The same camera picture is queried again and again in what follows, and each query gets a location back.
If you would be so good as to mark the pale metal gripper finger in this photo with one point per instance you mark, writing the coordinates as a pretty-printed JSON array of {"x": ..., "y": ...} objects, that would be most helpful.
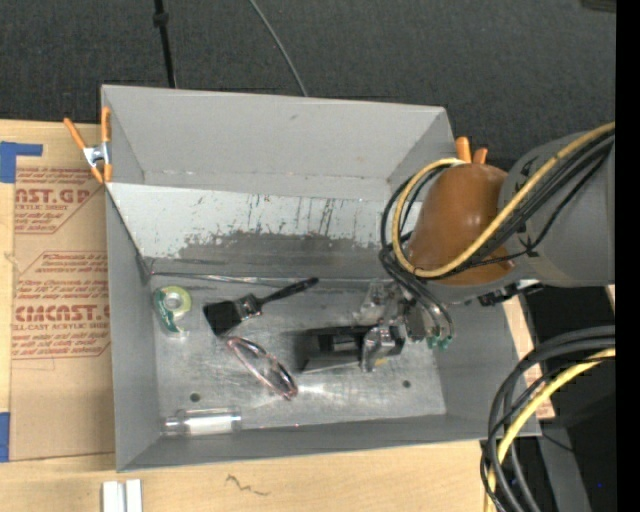
[
  {"x": 377, "y": 302},
  {"x": 380, "y": 345}
]

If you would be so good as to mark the black flat block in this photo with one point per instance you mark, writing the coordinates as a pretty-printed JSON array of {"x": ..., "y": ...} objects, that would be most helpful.
[{"x": 330, "y": 350}]

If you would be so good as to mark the pink clear glasses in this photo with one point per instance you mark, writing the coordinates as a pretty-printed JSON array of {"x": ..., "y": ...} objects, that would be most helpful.
[{"x": 265, "y": 370}]

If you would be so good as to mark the black paintbrush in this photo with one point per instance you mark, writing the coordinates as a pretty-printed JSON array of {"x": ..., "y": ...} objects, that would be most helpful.
[{"x": 227, "y": 315}]

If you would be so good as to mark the grey metal bin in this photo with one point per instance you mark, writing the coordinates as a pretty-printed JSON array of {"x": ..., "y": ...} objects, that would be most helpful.
[{"x": 280, "y": 150}]

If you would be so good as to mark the clear glass tube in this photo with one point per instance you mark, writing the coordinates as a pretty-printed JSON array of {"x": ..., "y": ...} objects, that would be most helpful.
[{"x": 202, "y": 421}]

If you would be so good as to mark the green and white tape dispenser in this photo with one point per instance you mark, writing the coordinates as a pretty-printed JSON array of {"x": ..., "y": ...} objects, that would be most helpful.
[{"x": 172, "y": 307}]

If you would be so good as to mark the brown cardboard board red print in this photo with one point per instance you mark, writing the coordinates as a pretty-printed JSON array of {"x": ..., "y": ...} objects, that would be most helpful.
[{"x": 60, "y": 390}]

